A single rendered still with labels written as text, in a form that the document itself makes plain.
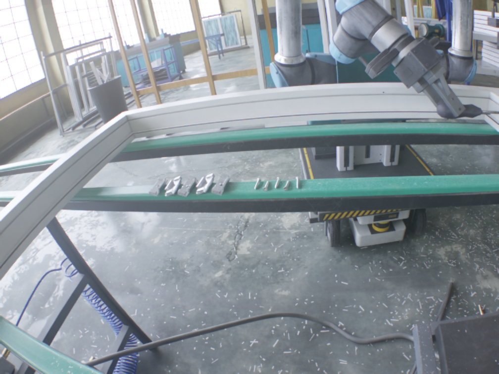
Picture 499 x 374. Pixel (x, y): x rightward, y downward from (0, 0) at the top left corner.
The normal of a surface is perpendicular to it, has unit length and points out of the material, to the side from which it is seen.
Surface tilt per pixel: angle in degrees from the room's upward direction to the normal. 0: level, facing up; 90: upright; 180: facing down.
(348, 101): 90
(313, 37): 90
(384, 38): 90
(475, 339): 0
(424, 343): 0
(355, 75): 90
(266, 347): 0
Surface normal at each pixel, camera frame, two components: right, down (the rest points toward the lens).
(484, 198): -0.19, 0.57
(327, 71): 0.22, 0.50
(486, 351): -0.17, -0.82
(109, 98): 0.50, 0.47
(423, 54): -0.26, 0.09
